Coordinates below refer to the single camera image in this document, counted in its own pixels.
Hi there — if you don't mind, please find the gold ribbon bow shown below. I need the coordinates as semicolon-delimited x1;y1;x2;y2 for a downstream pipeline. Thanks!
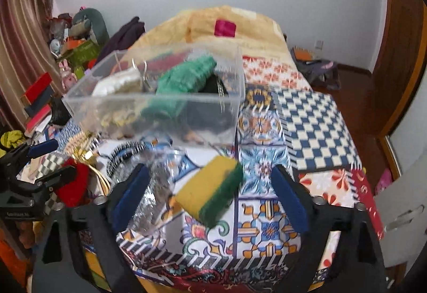
65;132;101;164

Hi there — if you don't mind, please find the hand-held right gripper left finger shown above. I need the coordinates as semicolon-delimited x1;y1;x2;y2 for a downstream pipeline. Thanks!
31;163;151;293

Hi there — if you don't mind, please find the green knitted cloth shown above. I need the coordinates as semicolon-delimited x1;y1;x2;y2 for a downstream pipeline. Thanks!
140;56;218;121

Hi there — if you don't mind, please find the cream fabric piece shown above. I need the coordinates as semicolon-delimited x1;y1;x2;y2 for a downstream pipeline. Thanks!
91;68;143;95

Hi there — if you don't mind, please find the yellow-green cloth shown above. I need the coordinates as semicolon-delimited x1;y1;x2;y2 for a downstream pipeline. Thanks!
0;131;25;151

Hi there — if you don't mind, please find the black plastic bag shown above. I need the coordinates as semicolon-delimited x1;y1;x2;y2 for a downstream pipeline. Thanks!
51;98;73;126

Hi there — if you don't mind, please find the pink bunny toy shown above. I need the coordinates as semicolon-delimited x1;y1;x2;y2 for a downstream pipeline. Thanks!
59;60;76;88

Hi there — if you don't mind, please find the clear plastic box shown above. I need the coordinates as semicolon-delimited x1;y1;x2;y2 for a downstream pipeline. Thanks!
63;44;247;151

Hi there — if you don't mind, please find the white cabinet door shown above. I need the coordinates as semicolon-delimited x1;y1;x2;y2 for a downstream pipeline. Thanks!
373;152;427;248

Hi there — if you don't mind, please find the green cardboard box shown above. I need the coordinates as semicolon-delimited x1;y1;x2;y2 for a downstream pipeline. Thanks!
61;39;101;71

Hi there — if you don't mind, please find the patchwork patterned blanket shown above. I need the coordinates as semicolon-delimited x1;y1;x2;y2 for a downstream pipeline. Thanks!
33;54;385;293

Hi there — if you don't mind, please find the crinkled silver plastic bag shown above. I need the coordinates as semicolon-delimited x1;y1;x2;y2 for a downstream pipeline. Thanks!
110;150;188;238

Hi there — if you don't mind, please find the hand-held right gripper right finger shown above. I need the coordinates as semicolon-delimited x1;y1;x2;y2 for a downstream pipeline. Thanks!
271;164;392;293

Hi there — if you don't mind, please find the striped brown curtain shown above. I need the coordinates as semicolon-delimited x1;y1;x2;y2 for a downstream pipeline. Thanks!
0;0;57;134

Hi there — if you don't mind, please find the yellow blanket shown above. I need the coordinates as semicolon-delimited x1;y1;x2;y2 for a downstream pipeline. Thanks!
131;5;288;58

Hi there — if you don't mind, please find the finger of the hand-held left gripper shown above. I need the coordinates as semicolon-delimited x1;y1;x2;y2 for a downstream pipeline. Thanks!
0;139;60;167
33;166;78;194

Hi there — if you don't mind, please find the red flat box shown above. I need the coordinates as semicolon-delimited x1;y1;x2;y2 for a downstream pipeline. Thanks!
21;72;54;104

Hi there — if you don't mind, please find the dark bag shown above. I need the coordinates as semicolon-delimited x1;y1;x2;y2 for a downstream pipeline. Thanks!
296;59;340;91

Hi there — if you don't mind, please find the black soft item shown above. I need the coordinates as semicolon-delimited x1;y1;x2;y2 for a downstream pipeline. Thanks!
199;74;231;95

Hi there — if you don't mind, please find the green plush toy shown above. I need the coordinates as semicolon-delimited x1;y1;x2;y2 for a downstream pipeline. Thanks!
72;8;110;44

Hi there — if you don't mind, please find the dark purple garment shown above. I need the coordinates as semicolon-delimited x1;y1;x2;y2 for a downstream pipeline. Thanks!
95;16;146;64

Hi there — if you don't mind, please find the brown wooden door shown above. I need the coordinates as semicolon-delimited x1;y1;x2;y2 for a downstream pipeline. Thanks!
371;0;427;141

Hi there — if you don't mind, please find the orange notebook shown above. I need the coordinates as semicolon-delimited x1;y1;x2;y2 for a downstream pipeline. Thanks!
293;46;316;62

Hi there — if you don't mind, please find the pink cloth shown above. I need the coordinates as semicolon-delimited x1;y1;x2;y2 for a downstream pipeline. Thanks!
214;19;237;38

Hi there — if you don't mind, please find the yellow and green sponge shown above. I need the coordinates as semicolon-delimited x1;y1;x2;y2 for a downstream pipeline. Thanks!
174;156;244;229

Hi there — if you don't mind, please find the red fluffy pompom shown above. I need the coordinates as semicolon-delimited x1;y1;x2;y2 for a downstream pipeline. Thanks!
55;160;91;208

